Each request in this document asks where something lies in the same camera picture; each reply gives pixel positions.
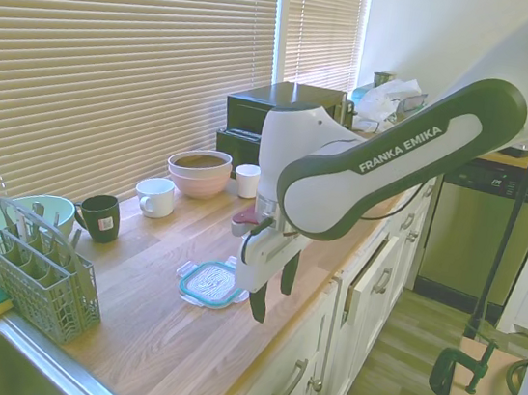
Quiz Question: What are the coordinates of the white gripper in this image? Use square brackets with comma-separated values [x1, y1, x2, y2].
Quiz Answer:
[230, 221, 312, 329]

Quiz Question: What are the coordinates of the clear lid with teal seal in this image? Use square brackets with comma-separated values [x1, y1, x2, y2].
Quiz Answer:
[174, 253, 255, 313]

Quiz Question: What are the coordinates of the white kitchen base cabinet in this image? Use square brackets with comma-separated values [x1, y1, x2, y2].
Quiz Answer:
[212, 149, 443, 395]

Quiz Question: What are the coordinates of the white ribbed cup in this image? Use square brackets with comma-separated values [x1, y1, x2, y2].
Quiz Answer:
[231, 162, 264, 202]

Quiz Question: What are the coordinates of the pink bowl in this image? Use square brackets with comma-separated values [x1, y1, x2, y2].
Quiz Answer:
[165, 164, 233, 205]

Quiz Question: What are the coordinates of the grey bowl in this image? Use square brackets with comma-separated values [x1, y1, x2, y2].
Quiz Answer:
[165, 144, 235, 186]

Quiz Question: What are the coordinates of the white ceramic mug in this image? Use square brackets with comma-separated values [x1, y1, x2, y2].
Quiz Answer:
[131, 174, 179, 221]

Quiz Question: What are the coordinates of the dark green C clamp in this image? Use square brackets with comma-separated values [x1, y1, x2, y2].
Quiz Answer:
[427, 330, 502, 395]

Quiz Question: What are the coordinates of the dark green mug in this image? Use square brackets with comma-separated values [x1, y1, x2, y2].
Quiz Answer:
[68, 190, 125, 246]

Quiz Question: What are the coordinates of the black toaster oven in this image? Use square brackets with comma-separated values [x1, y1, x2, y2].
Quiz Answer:
[211, 73, 350, 180]

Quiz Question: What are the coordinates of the stainless steel dishwasher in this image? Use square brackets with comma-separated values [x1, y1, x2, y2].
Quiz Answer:
[411, 154, 528, 322]

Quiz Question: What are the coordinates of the white plastic bag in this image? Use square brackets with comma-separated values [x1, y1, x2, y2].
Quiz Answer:
[352, 71, 430, 139]

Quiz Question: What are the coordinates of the mint green bowl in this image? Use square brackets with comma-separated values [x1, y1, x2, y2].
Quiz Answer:
[0, 189, 77, 252]

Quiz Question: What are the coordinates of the grey plastic cutlery basket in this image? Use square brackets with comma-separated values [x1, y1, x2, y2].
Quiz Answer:
[0, 195, 116, 351]

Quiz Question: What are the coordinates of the green tin can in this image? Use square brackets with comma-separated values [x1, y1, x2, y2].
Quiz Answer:
[372, 70, 398, 91]

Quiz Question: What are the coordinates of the maroon wrist mount plate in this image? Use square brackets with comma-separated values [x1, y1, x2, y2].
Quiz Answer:
[228, 206, 262, 241]

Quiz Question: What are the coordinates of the metal drawer pull handle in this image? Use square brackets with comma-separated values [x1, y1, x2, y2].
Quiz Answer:
[372, 266, 394, 297]
[270, 354, 310, 395]

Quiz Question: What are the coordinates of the black camera stand pole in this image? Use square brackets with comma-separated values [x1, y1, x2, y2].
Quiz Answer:
[461, 128, 528, 345]

